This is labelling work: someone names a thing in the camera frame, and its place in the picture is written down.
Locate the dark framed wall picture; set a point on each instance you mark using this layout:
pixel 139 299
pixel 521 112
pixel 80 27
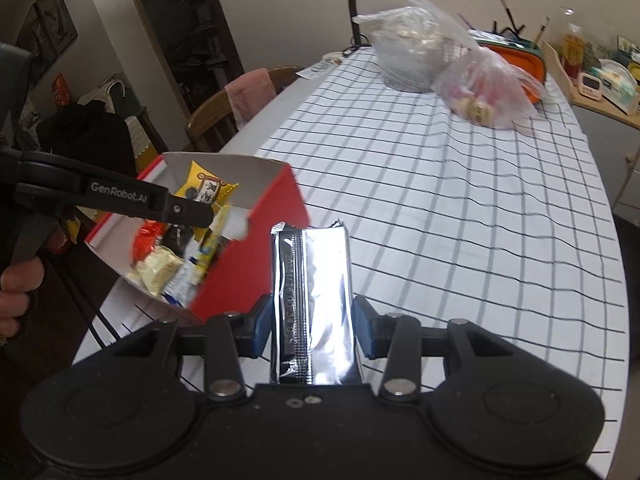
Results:
pixel 55 15
pixel 30 35

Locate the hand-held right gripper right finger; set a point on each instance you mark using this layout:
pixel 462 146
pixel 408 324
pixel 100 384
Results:
pixel 364 327

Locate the wooden desktop tray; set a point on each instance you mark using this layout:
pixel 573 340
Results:
pixel 595 106

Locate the green and white tissue box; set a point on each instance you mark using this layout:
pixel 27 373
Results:
pixel 617 87

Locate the orange folding basin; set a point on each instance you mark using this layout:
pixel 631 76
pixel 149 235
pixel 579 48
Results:
pixel 530 67

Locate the white kitchen timer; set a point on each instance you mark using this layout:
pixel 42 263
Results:
pixel 589 85

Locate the white and blue snack packet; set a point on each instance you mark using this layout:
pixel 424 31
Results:
pixel 187 280

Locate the red snack packet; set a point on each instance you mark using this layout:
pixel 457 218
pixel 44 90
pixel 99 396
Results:
pixel 145 245

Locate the silver foil snack packet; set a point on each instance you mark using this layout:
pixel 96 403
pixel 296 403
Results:
pixel 325 285

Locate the clear plastic bag red contents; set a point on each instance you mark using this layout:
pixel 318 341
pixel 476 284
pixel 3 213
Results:
pixel 490 90

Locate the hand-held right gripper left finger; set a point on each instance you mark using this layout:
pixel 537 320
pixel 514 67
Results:
pixel 261 327

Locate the wooden chair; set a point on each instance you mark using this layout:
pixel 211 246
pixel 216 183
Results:
pixel 210 120

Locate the person's left hand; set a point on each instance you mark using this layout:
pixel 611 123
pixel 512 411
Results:
pixel 15 290

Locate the chair with yellow cushion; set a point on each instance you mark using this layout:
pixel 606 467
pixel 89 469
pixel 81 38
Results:
pixel 112 92

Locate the black snack packet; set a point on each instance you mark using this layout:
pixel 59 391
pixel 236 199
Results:
pixel 175 240

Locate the black garment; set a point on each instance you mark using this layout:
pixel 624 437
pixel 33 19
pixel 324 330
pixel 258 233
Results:
pixel 85 135

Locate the red paper packet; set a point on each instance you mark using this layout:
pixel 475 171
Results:
pixel 61 91

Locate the paint brush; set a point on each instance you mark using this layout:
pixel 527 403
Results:
pixel 542 30
pixel 506 10

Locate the white paper packet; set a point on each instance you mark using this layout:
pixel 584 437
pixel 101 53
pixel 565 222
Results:
pixel 320 65

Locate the pale yellow snack packet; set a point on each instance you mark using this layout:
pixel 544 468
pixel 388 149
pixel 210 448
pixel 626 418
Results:
pixel 155 270

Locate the dark wooden bookshelf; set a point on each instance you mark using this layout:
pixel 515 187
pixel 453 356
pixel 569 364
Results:
pixel 200 35

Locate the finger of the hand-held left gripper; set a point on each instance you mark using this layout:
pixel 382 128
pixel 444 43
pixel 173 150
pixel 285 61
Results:
pixel 120 192

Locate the pink towel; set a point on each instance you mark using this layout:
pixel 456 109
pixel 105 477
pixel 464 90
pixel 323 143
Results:
pixel 250 92

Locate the clear plastic bag grey contents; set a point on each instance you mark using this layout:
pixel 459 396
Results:
pixel 410 45

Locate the orange drink bottle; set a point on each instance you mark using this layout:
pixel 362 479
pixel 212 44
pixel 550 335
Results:
pixel 572 50

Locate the red and white cardboard box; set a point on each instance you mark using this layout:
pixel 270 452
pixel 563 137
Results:
pixel 250 270

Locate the white checked tablecloth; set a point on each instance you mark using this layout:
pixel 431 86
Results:
pixel 450 210

